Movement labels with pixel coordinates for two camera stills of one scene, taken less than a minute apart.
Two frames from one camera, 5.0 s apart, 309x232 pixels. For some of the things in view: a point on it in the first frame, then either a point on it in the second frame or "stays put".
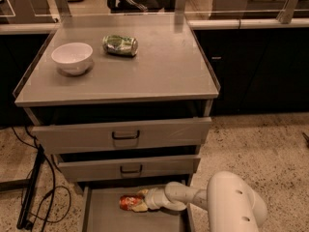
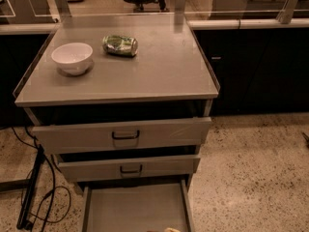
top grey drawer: (159, 133) stays put
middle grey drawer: (126, 167) stays put
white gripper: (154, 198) → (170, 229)
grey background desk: (256, 2) stays put
